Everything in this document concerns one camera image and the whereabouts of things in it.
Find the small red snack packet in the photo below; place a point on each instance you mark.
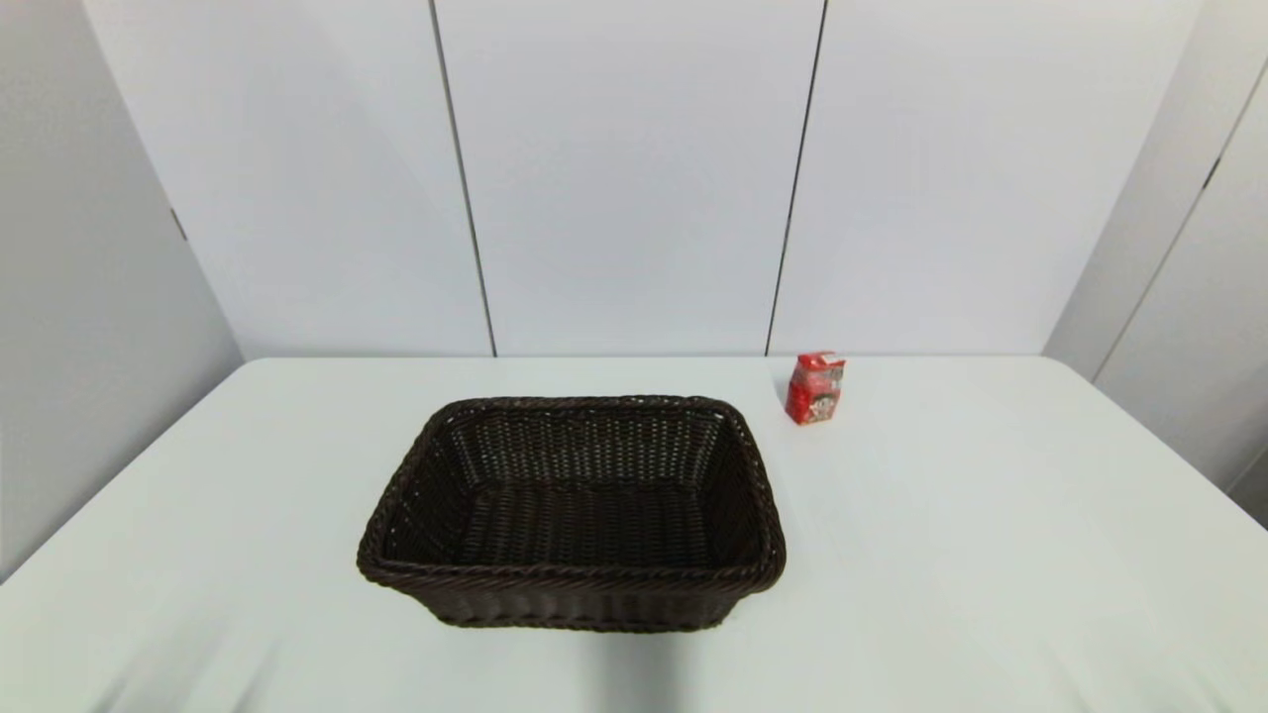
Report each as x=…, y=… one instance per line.
x=814, y=394

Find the dark brown wicker basket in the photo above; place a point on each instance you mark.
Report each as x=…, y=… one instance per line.
x=575, y=584

